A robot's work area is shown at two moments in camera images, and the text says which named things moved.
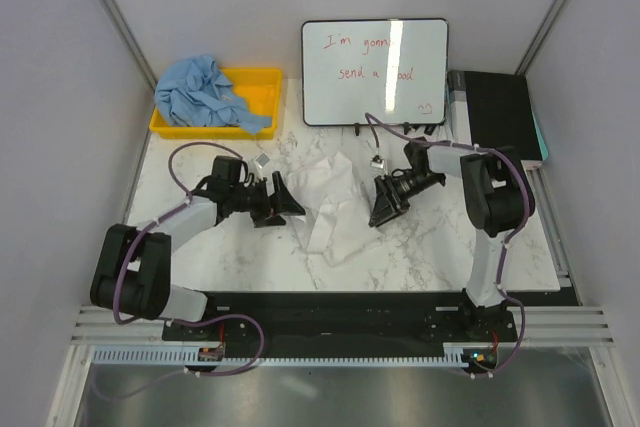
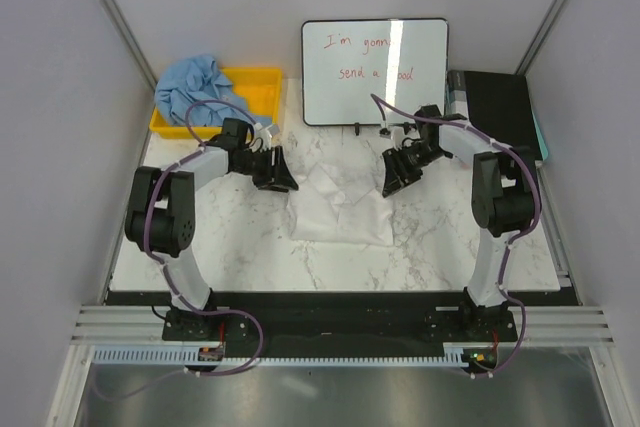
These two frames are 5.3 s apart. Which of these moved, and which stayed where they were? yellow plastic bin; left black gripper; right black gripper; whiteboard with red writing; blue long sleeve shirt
Moved: right black gripper; left black gripper
Stayed: whiteboard with red writing; yellow plastic bin; blue long sleeve shirt
